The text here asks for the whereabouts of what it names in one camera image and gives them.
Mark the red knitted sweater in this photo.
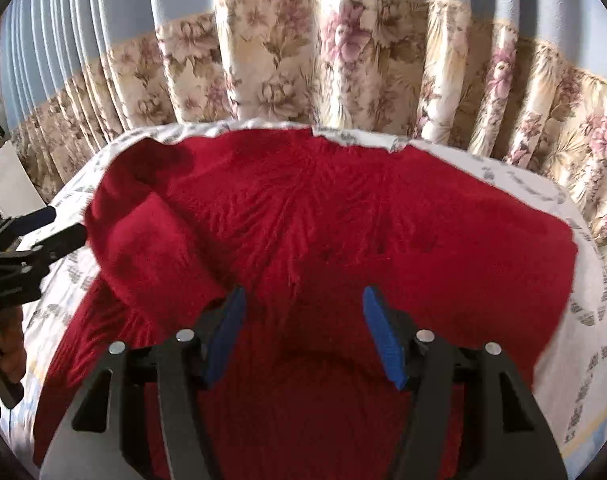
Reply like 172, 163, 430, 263
32, 127, 579, 480

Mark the white panel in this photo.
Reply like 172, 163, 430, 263
0, 140, 49, 221

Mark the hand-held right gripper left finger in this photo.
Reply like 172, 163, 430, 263
38, 286, 248, 480

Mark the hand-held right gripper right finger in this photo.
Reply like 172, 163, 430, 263
362, 286, 569, 480

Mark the person's left hand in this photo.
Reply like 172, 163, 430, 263
0, 305, 28, 396

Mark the white printed bedsheet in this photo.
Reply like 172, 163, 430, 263
0, 119, 607, 480

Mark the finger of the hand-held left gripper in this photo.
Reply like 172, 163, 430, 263
0, 206, 58, 241
18, 221, 88, 266

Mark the blue curtain with floral border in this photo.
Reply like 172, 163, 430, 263
0, 0, 607, 286

